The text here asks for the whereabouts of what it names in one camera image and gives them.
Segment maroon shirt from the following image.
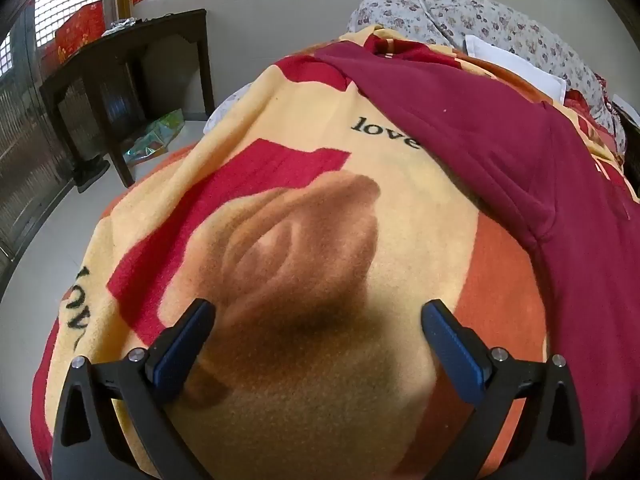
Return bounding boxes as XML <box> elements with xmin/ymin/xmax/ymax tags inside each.
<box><xmin>312</xmin><ymin>42</ymin><xmax>640</xmax><ymax>480</ymax></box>

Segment white pillow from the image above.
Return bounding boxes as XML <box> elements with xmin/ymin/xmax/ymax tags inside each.
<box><xmin>462</xmin><ymin>35</ymin><xmax>568</xmax><ymax>98</ymax></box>

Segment dark shoe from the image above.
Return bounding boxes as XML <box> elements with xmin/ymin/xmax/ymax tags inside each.
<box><xmin>75</xmin><ymin>157</ymin><xmax>111</xmax><ymax>193</ymax></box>

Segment crumpled plastic bag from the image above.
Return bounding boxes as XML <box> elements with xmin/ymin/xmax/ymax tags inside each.
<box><xmin>102</xmin><ymin>16</ymin><xmax>137</xmax><ymax>37</ymax></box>

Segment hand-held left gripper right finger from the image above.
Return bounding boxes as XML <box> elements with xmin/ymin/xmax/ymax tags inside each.
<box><xmin>421</xmin><ymin>299</ymin><xmax>587</xmax><ymax>480</ymax></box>

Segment dark wooden table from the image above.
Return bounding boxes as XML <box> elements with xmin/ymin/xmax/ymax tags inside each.
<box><xmin>39</xmin><ymin>8</ymin><xmax>216</xmax><ymax>188</ymax></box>

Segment yellow red printed blanket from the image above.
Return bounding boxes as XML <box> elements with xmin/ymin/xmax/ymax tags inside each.
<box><xmin>30</xmin><ymin>25</ymin><xmax>640</xmax><ymax>480</ymax></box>

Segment iridescent bag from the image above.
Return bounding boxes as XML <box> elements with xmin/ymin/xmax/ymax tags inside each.
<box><xmin>122</xmin><ymin>109</ymin><xmax>186</xmax><ymax>166</ymax></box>

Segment red ruffled pillow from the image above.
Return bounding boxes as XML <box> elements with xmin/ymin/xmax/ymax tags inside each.
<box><xmin>564</xmin><ymin>74</ymin><xmax>618</xmax><ymax>136</ymax></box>

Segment floral quilt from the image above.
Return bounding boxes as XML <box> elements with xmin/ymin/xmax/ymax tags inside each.
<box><xmin>346</xmin><ymin>0</ymin><xmax>628</xmax><ymax>153</ymax></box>

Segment white bed sheet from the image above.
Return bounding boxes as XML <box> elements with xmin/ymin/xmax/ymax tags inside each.
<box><xmin>202</xmin><ymin>85</ymin><xmax>251</xmax><ymax>133</ymax></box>

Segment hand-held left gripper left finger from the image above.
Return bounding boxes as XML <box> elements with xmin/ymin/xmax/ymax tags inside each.
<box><xmin>52</xmin><ymin>298</ymin><xmax>217</xmax><ymax>480</ymax></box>

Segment red gift box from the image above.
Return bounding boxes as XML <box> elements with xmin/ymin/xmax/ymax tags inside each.
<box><xmin>54</xmin><ymin>2</ymin><xmax>106</xmax><ymax>63</ymax></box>

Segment dark wooden furniture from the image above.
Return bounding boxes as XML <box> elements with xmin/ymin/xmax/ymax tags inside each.
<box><xmin>612</xmin><ymin>102</ymin><xmax>640</xmax><ymax>186</ymax></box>

